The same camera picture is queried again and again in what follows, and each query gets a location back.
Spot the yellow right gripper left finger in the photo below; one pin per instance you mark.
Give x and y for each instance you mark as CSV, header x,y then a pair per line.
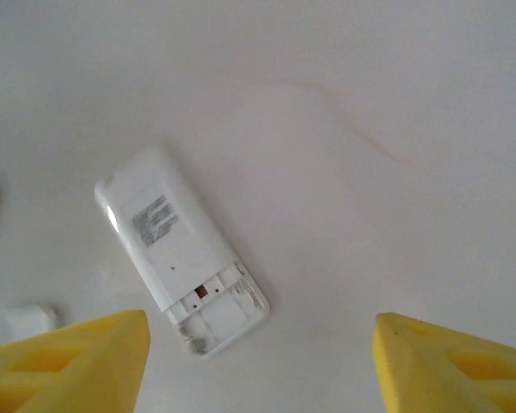
x,y
69,365

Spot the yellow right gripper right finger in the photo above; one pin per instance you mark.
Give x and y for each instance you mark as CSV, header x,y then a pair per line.
x,y
434,370

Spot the white remote with printed label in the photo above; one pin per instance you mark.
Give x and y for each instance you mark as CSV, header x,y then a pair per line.
x,y
167,241

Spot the white battery cover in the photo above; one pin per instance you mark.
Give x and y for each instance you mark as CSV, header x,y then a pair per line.
x,y
30,316

